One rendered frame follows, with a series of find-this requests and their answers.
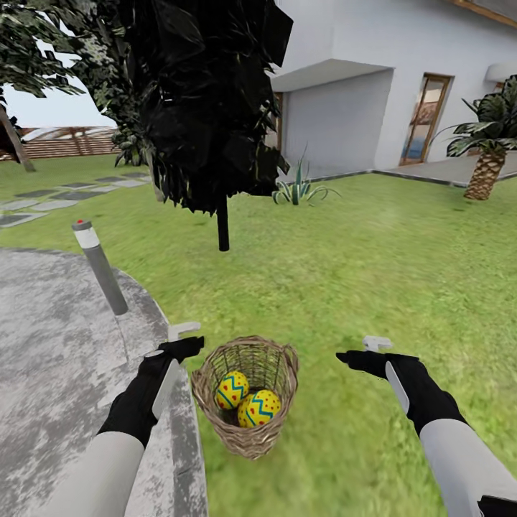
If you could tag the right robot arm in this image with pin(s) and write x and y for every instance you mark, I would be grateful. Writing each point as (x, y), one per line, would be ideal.
(472, 482)

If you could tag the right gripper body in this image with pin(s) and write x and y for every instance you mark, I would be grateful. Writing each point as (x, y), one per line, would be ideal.
(362, 360)

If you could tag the easter egg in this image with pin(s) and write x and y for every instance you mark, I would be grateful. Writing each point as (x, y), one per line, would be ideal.
(242, 410)
(263, 406)
(233, 388)

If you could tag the wicker basket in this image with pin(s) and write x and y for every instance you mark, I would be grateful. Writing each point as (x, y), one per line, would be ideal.
(248, 442)

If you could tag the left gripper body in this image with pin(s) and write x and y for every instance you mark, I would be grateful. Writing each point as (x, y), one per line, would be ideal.
(187, 346)

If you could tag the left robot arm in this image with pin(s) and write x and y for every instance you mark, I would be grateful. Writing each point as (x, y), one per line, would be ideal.
(101, 482)

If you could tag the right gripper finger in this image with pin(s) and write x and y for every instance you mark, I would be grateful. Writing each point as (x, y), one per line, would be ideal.
(343, 356)

